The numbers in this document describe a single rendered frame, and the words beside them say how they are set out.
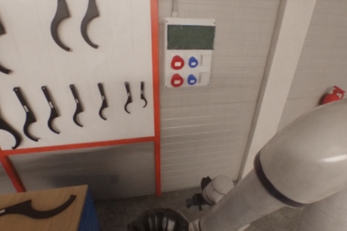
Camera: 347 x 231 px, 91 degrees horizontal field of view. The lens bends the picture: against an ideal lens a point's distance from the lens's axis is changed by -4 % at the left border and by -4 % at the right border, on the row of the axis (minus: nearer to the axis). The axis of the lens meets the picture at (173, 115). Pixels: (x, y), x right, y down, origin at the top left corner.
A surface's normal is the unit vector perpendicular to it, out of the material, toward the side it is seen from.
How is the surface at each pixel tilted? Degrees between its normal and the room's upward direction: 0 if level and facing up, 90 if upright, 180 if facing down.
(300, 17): 90
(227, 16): 90
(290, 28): 90
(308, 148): 59
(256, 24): 90
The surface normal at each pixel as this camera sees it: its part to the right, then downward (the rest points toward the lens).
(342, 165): -0.23, 0.22
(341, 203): -0.76, 0.24
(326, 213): -0.90, 0.18
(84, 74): 0.21, 0.45
